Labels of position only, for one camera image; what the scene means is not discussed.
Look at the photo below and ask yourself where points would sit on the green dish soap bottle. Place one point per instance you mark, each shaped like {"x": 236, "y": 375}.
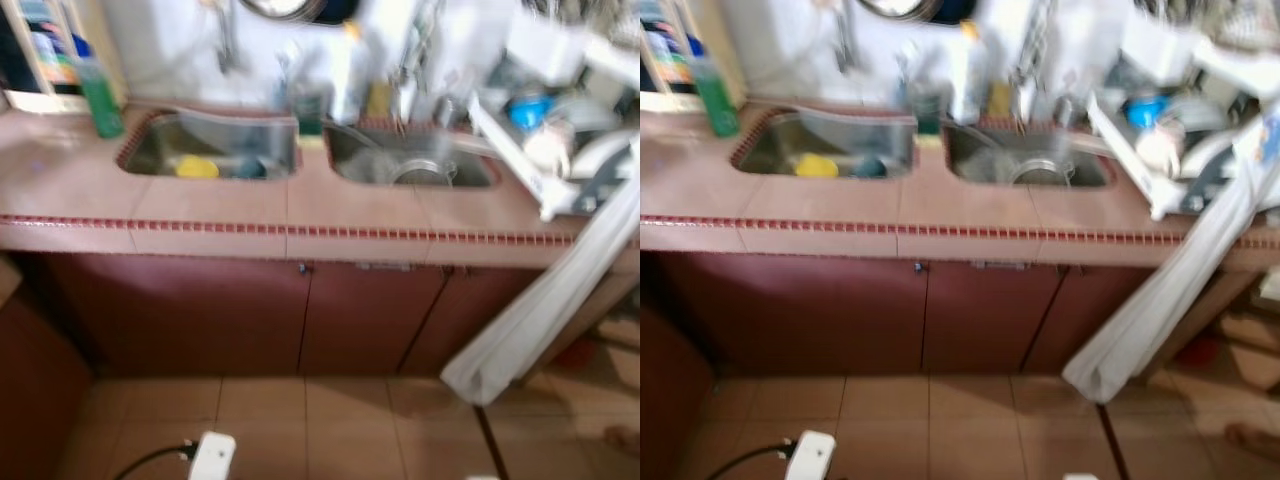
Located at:
{"x": 103, "y": 110}
{"x": 718, "y": 110}

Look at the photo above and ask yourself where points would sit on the stainless steel sink basin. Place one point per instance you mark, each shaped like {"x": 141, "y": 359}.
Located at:
{"x": 840, "y": 138}
{"x": 985, "y": 145}
{"x": 220, "y": 140}
{"x": 370, "y": 145}

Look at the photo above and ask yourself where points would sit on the blue bowl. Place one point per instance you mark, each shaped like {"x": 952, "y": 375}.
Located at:
{"x": 1147, "y": 110}
{"x": 530, "y": 110}

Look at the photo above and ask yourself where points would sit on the yellow plastic bowl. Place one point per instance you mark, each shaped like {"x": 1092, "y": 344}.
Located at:
{"x": 197, "y": 168}
{"x": 817, "y": 166}

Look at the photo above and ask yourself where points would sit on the round steel strainer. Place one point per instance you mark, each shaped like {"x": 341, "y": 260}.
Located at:
{"x": 1040, "y": 172}
{"x": 425, "y": 172}

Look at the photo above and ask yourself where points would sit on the hanging metal pan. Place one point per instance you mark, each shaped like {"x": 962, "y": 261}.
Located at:
{"x": 300, "y": 8}
{"x": 915, "y": 8}

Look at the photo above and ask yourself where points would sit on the white detergent bottle yellow cap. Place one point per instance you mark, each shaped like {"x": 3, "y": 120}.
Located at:
{"x": 962, "y": 80}
{"x": 345, "y": 80}

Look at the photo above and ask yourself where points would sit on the blue-grey mug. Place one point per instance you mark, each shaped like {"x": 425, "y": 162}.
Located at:
{"x": 870, "y": 167}
{"x": 250, "y": 168}

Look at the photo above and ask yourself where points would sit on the small clear plastic pail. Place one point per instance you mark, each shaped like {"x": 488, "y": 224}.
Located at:
{"x": 310, "y": 105}
{"x": 927, "y": 105}

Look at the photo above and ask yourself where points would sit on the white dish rack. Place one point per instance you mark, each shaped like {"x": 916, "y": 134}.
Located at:
{"x": 1135, "y": 165}
{"x": 520, "y": 165}

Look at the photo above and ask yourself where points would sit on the brown scouring pad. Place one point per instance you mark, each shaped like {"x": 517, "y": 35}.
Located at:
{"x": 998, "y": 100}
{"x": 378, "y": 100}

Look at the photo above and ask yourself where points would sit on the hanging white plastic bag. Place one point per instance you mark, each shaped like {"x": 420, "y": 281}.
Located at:
{"x": 1150, "y": 320}
{"x": 530, "y": 320}

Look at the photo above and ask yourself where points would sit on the white ceramic mug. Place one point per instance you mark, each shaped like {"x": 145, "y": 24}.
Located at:
{"x": 548, "y": 150}
{"x": 1165, "y": 150}

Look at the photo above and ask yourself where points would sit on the chrome sink faucet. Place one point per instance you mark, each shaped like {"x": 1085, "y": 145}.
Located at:
{"x": 415, "y": 60}
{"x": 1035, "y": 60}

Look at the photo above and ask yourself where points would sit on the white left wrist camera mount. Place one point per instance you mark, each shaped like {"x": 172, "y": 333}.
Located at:
{"x": 810, "y": 458}
{"x": 212, "y": 458}

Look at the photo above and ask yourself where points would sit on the beige water ionizer appliance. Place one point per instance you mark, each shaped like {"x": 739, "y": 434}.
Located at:
{"x": 670, "y": 50}
{"x": 55, "y": 50}

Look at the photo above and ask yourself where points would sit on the crumpled clear plastic bag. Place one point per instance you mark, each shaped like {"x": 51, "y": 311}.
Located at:
{"x": 980, "y": 168}
{"x": 365, "y": 168}

